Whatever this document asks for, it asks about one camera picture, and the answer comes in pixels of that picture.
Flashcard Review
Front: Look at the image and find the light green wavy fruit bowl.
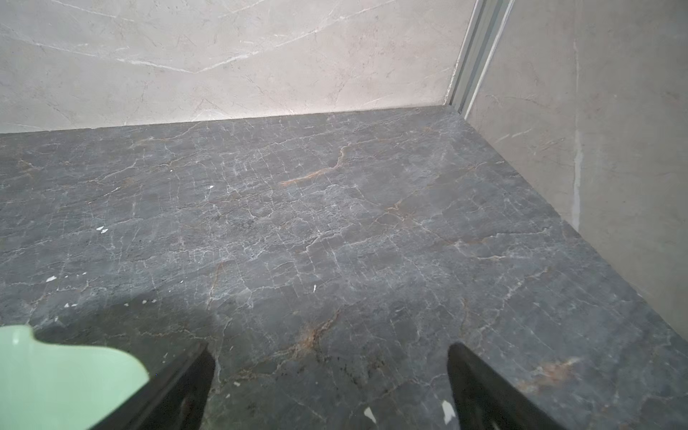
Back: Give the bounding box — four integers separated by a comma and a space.
1, 325, 149, 429

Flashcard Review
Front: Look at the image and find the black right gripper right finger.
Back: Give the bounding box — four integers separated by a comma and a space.
447, 342, 563, 429

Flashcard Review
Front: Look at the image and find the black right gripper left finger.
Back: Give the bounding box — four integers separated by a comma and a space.
94, 343, 216, 429

